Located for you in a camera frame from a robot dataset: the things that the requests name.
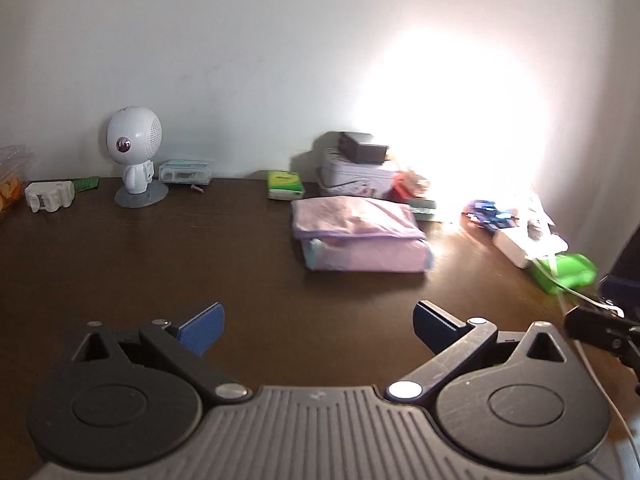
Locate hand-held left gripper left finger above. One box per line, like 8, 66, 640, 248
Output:
70, 302, 253, 403

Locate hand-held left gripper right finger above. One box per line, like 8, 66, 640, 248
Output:
387, 301, 581, 403

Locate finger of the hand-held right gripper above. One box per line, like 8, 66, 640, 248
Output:
565, 305, 640, 356

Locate pink and blue tank top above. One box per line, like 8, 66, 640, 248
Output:
291, 196, 434, 273

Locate black chair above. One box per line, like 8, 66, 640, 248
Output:
597, 240, 640, 321

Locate green plastic bag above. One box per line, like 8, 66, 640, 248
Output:
530, 252, 598, 296

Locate dark green box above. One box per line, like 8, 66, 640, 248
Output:
407, 197, 438, 222

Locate blue toy pieces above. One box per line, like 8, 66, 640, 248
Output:
462, 200, 518, 233

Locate red packet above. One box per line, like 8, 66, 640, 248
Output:
390, 170, 430, 203

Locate clear plastic box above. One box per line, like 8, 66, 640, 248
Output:
159, 159, 211, 183

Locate green tissue pack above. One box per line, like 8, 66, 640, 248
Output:
266, 170, 304, 201

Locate white printed tin box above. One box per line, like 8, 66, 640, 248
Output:
315, 131, 401, 200

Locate small black box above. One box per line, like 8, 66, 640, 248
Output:
338, 131, 390, 163

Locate clear container of orange snacks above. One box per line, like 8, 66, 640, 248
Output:
0, 145, 33, 217

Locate white cable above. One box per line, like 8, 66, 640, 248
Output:
552, 255, 640, 461

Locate white robot-shaped camera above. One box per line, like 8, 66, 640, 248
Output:
106, 106, 170, 208

